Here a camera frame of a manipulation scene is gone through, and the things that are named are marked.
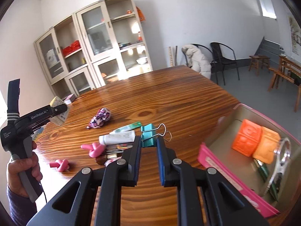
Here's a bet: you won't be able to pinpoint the green white toothpaste tube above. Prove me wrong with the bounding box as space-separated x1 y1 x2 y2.
110 122 142 134

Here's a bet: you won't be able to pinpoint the wooden stool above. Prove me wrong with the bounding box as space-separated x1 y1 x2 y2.
249 55 271 76

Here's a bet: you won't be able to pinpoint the black cable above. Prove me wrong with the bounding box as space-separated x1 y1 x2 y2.
39 181 47 204

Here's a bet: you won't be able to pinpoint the hanging scroll painting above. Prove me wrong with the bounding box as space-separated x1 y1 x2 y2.
288 14 301 56

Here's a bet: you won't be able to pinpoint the pink foam hair curler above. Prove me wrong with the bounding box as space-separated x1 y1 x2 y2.
49 159 70 173
80 142 106 158

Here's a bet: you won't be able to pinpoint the white puffer jacket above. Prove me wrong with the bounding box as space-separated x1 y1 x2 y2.
182 44 212 79

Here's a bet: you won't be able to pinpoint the dark orange toy cube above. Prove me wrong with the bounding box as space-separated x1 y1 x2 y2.
232 119 262 156

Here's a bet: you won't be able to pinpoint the person's left hand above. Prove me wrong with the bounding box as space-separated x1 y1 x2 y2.
7 141 41 197

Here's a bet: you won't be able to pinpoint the silver nail clipper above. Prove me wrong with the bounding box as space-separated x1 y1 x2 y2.
103 145 132 153

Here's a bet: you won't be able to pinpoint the wooden bench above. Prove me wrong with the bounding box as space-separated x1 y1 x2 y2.
268 66 297 92

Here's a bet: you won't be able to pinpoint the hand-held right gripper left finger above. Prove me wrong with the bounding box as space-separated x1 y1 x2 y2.
28 135 142 226

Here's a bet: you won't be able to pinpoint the red plastic bags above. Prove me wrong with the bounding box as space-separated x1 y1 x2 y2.
62 40 81 57

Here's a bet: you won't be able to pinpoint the pink metal tin container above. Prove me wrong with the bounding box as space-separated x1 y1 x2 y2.
198 103 301 218

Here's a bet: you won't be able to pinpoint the large metal clamp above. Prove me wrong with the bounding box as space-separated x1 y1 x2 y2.
263 137 292 197

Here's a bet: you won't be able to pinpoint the wooden side table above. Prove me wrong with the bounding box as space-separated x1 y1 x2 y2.
279 55 301 112

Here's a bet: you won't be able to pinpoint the white carton box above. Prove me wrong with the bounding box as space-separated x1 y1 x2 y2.
45 49 59 67

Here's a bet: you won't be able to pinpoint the white cosmetic tube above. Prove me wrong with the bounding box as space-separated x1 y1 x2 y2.
98 130 136 145

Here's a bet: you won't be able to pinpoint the grey staircase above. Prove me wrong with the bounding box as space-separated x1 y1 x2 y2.
255 38 285 59

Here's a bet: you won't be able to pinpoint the black metal chair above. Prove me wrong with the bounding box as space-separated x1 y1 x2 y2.
210 42 241 86
182 44 218 84

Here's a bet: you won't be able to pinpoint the leopard print fabric pouch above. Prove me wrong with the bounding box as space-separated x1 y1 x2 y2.
87 108 111 130

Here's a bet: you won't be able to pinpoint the orange hanging bag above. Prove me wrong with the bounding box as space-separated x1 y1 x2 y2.
136 6 147 21

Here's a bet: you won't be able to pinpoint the brown bottle gold cap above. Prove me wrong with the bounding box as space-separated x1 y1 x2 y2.
95 153 118 166

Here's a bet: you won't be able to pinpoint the small high window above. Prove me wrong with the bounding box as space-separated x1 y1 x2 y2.
256 0 277 19

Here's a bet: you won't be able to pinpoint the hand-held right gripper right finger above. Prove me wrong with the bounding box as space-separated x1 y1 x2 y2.
156 137 271 226

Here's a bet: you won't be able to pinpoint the person's left forearm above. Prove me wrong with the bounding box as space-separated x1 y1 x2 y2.
6 184 38 226

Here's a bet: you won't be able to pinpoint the cream glass door cabinet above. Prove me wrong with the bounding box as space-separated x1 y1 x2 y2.
33 0 153 99

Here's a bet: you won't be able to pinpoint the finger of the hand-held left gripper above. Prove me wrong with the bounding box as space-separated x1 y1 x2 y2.
48 104 70 120

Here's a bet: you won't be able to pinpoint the teal binder clip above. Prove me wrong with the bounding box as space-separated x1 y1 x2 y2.
141 123 173 147

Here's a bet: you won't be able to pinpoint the dark green small box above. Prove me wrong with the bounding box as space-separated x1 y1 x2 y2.
254 159 280 202

